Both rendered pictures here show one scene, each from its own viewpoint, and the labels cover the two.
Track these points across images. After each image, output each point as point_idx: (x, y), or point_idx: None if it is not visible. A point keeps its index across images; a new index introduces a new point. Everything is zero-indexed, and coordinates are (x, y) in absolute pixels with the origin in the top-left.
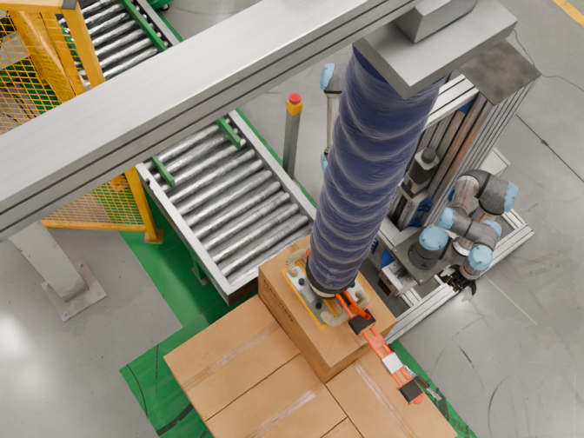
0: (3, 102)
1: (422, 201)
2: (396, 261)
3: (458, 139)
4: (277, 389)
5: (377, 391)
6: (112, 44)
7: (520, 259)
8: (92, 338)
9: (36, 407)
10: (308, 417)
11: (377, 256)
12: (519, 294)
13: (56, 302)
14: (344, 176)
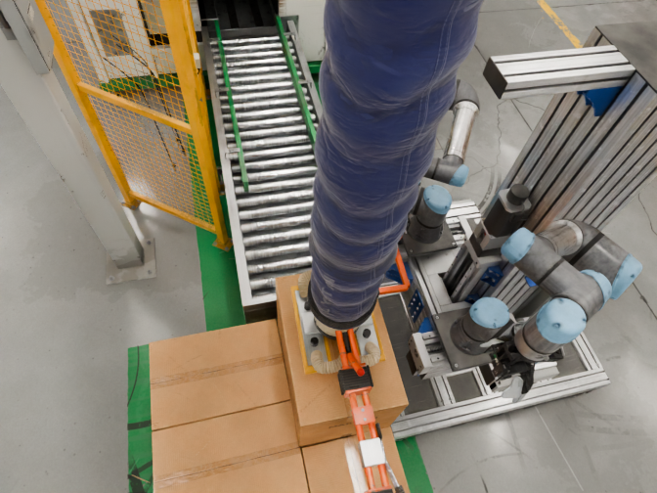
0: (88, 16)
1: (491, 267)
2: (434, 332)
3: (570, 169)
4: (246, 430)
5: (359, 485)
6: (257, 68)
7: (583, 407)
8: (121, 309)
9: (38, 350)
10: (264, 479)
11: (417, 327)
12: (571, 445)
13: (109, 265)
14: (338, 8)
